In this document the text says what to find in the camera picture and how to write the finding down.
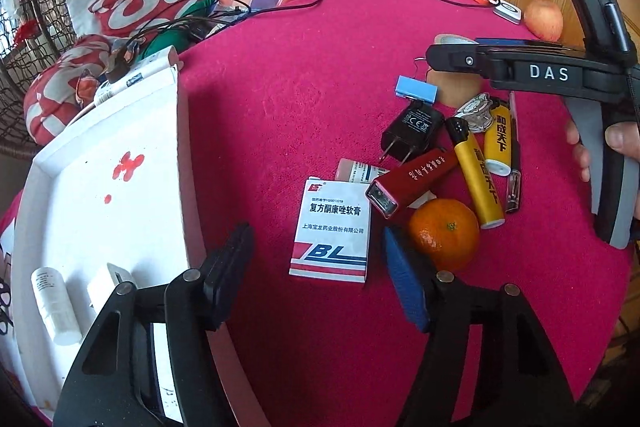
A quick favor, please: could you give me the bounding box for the white charger cube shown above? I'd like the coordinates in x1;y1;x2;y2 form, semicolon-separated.
87;263;138;323

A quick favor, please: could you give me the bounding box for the green cloth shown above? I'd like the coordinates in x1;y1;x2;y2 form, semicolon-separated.
140;0;216;58

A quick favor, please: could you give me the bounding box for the metal keychain charm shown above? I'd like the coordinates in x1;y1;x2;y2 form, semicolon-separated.
452;92;496;132

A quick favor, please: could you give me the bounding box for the white plastic bottle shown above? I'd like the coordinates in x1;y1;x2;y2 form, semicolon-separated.
31;267;83;347

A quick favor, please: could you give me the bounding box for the brown tape roll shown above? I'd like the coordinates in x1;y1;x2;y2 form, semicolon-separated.
432;33;481;108

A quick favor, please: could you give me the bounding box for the white power strip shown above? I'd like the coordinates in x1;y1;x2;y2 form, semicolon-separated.
92;47;183;108

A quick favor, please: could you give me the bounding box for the white blue medicine box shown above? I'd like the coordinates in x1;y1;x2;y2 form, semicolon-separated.
289;178;373;283

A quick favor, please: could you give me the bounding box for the red rectangular flashlight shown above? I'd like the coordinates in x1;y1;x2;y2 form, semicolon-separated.
365;148;460;220

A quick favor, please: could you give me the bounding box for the blue binder clip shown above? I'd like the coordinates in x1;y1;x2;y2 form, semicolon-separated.
396;75;441;104

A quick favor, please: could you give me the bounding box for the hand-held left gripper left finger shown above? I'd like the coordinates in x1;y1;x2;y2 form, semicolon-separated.
52;222;256;427

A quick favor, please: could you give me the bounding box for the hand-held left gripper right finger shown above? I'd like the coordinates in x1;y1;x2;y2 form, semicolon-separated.
382;226;586;427

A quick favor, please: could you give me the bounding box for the yellow lighter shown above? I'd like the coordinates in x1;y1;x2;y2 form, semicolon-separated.
445;117;505;229
482;99;513;178

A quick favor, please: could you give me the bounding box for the white rounded square device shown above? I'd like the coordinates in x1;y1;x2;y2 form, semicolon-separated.
492;2;523;25

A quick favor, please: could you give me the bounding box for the black plug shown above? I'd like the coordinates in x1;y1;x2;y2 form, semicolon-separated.
107;49;133;82

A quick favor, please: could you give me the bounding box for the black wall charger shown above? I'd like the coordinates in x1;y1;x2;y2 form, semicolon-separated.
380;99;446;172

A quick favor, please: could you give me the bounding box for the slim black silver pen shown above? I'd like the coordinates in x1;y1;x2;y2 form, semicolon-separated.
504;92;523;214

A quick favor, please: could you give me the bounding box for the crumpled red white cushion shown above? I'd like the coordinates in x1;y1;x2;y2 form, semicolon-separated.
22;34;131;148

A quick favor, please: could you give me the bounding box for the orange mandarin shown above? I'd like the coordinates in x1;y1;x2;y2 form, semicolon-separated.
407;198;481;272

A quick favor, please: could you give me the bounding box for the red flower decoration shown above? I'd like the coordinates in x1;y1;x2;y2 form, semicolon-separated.
12;19;41;48

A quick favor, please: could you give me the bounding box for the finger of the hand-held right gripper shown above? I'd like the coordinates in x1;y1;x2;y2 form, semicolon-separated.
426;44;501;80
475;38;586;52

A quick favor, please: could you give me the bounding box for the white tray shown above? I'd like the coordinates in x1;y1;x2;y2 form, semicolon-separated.
10;57;236;427

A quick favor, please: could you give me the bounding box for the red yellow apple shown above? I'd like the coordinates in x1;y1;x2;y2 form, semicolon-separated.
523;0;564;42

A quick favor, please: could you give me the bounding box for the person's right hand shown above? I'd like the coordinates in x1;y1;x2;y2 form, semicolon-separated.
566;119;640;182

